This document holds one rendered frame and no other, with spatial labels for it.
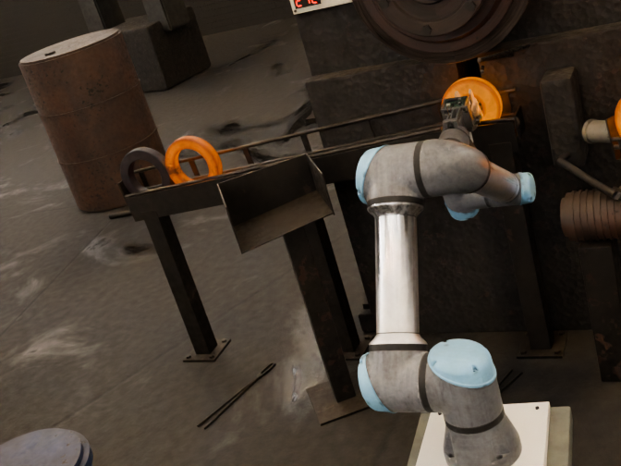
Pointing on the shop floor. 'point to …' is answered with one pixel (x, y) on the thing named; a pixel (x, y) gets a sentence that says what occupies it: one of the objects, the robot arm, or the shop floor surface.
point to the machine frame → (573, 295)
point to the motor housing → (599, 269)
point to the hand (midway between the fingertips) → (469, 100)
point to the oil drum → (92, 114)
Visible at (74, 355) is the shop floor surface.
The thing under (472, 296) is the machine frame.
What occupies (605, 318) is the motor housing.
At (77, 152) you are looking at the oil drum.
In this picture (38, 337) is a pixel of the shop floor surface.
